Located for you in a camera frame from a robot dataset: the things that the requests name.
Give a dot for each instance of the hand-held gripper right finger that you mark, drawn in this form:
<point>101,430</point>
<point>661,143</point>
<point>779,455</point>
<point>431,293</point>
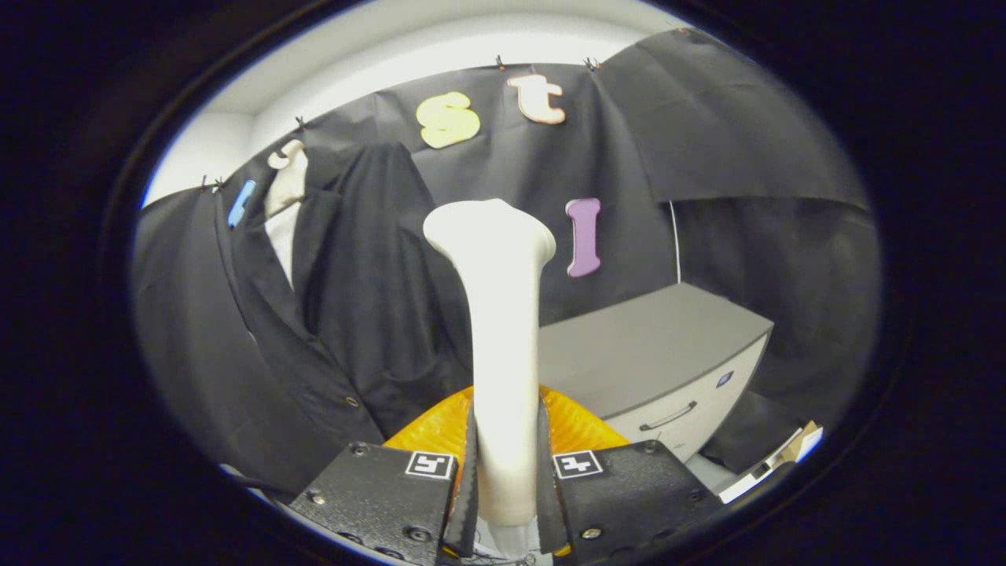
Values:
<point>548,503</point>

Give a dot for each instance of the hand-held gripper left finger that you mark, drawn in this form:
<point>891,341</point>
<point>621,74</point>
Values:
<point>468,503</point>

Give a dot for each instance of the black suit jacket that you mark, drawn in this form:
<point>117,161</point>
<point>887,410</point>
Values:
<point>369,314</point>

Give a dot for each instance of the white clothes hanger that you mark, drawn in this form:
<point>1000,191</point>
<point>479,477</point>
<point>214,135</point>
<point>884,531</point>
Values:
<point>287,177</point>

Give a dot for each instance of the grey cabinet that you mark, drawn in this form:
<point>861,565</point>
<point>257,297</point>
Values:
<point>644,346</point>

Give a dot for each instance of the white and brown box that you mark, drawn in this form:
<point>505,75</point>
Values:
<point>786,456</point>

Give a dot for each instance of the black backdrop cloth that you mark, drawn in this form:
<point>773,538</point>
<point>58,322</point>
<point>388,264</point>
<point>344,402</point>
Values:
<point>707,118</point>

